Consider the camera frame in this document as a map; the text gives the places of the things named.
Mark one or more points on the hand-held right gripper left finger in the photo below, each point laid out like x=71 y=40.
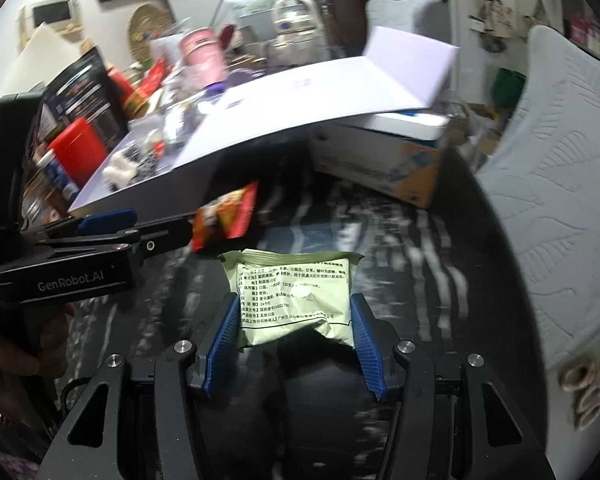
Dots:
x=222 y=345

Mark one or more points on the black printed carton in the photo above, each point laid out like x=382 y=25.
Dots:
x=90 y=90

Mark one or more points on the cream fluffy scrunchie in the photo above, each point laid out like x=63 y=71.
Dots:
x=117 y=170

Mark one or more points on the black white checkered scrunchie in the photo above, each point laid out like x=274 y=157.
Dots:
x=142 y=160

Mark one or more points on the red snack packet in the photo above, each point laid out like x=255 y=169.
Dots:
x=230 y=215

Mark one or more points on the white board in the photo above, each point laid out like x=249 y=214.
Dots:
x=40 y=60

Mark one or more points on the green bag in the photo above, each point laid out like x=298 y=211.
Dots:
x=507 y=85

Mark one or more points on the red snack bag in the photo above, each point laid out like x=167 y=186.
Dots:
x=145 y=87

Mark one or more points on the person's left hand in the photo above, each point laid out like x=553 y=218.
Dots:
x=0 y=355

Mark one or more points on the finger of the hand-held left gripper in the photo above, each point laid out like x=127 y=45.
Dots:
x=165 y=237
x=107 y=220

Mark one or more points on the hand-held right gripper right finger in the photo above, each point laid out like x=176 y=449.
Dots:
x=372 y=350

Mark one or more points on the purple pouch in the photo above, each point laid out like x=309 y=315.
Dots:
x=240 y=82

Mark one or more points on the orange and white cardboard box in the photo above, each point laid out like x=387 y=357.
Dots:
x=380 y=170

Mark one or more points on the red canister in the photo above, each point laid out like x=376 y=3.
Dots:
x=77 y=150

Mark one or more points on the wall intercom panel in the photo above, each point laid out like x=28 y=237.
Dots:
x=52 y=15

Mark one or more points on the beige scrunchie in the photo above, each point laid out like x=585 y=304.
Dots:
x=590 y=410
x=580 y=375

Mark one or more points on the light green packet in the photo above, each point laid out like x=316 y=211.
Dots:
x=290 y=290

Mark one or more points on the lavender gift box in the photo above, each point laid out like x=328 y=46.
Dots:
x=330 y=90

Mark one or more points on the blue tube with white cap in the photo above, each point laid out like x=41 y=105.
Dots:
x=60 y=177

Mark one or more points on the white flat box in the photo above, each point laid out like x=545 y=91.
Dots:
x=410 y=125

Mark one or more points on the pink tub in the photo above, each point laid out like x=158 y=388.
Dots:
x=202 y=55

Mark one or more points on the woven straw tray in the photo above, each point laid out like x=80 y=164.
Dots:
x=150 y=30

